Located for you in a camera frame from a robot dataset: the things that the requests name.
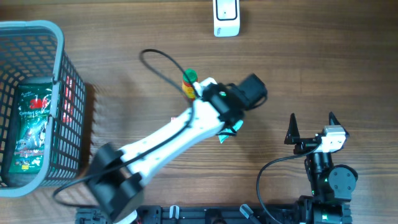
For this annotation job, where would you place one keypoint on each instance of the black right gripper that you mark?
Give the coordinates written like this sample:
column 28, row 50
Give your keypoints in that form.
column 293, row 137

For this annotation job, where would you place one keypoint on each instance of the teal wipes packet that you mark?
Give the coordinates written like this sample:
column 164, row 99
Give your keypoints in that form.
column 230, row 131

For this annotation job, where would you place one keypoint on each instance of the red sauce bottle green cap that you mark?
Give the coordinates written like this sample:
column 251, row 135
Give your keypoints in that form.
column 189, row 78

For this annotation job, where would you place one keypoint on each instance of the green glove package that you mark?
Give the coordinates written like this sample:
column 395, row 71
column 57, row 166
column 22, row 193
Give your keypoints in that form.
column 33, row 108

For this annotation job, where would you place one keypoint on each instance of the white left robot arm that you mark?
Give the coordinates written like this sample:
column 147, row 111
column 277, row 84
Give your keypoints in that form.
column 119, row 176

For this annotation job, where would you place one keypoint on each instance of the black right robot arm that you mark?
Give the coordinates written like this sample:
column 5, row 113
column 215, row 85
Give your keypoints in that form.
column 331, row 185

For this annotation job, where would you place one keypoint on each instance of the white barcode scanner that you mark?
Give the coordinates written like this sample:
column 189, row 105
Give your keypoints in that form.
column 226, row 18

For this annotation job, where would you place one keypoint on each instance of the grey plastic basket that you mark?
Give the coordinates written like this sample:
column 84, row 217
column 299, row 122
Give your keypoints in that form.
column 34, row 52

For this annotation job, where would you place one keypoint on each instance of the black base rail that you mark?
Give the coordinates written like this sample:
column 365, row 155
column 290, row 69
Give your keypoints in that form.
column 243, row 214

